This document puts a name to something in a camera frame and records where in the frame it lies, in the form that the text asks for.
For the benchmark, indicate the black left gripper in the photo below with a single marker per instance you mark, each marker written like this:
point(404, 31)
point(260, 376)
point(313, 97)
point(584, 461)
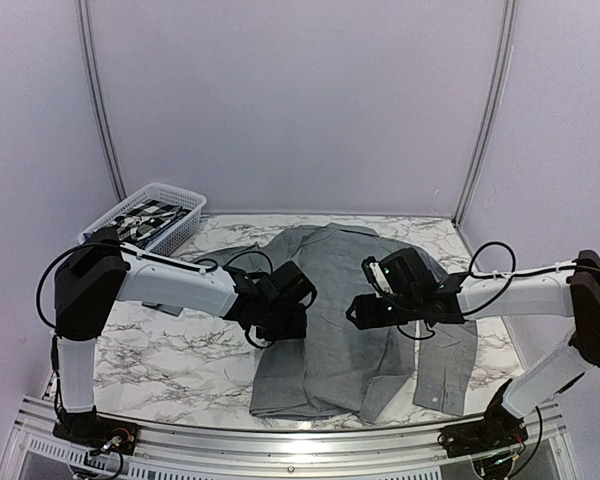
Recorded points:
point(298, 329)

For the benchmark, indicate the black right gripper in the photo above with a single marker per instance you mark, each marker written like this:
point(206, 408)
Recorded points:
point(367, 316)

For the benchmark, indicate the grey long sleeve shirt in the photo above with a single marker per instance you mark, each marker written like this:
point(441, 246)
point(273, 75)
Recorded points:
point(338, 369)

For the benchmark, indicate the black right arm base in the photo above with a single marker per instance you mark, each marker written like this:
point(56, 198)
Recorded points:
point(497, 429)

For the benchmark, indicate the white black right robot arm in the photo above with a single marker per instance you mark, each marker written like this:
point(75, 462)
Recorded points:
point(567, 291)

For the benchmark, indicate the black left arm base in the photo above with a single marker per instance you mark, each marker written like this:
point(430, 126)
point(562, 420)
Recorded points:
point(99, 433)

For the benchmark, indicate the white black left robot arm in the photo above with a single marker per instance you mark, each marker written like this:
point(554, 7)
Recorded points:
point(102, 271)

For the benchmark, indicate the white plastic laundry basket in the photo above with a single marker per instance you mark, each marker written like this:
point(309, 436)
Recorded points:
point(174, 236)

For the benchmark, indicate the black white plaid shirt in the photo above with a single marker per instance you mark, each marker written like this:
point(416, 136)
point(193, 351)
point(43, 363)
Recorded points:
point(146, 221)

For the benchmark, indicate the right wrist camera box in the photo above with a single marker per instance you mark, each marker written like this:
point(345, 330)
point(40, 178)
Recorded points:
point(405, 272)

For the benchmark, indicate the aluminium front rail frame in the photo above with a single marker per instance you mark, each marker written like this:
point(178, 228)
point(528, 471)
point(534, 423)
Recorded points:
point(155, 450)

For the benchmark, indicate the aluminium corner post left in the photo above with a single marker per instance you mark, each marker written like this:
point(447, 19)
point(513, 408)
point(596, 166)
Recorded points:
point(88, 48)

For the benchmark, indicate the aluminium corner post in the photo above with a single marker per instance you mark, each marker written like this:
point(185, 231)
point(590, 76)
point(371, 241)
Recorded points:
point(88, 48)
point(496, 87)

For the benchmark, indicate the aluminium corner post right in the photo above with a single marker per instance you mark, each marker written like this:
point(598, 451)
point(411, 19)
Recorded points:
point(496, 87)

